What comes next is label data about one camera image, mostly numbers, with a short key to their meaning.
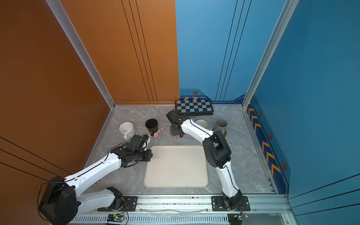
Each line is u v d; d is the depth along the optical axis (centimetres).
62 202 40
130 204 74
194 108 113
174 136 85
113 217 71
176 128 69
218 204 72
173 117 76
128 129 100
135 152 65
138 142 66
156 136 100
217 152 55
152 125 96
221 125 93
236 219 70
